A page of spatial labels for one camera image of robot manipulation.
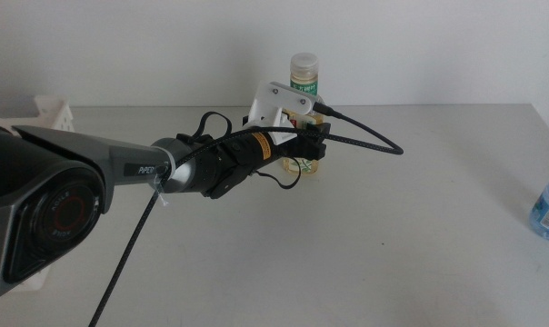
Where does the yellow tea bottle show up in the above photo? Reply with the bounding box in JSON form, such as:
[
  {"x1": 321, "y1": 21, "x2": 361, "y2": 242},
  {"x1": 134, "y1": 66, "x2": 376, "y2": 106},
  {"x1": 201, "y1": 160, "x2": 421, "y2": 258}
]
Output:
[{"x1": 281, "y1": 52, "x2": 325, "y2": 177}]

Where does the white perforated plastic basket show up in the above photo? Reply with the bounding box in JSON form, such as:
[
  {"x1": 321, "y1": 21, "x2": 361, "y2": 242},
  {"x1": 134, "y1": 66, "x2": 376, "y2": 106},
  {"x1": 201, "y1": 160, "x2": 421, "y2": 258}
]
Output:
[{"x1": 0, "y1": 94, "x2": 75, "y2": 292}]

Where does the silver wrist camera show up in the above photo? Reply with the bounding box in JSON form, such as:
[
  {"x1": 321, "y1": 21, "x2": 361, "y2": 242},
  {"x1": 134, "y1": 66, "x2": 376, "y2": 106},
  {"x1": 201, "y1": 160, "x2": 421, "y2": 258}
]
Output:
[{"x1": 301, "y1": 93, "x2": 324, "y2": 117}]

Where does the thin black cable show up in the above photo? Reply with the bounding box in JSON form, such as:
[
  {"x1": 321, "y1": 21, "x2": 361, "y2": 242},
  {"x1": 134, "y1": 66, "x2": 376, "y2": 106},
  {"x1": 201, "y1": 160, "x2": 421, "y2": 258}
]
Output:
[{"x1": 190, "y1": 111, "x2": 303, "y2": 191}]

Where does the black braided cable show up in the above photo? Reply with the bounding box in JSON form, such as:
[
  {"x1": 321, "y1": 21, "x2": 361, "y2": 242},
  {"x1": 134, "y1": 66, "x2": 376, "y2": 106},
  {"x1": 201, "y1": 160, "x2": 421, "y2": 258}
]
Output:
[{"x1": 88, "y1": 102, "x2": 404, "y2": 327}]

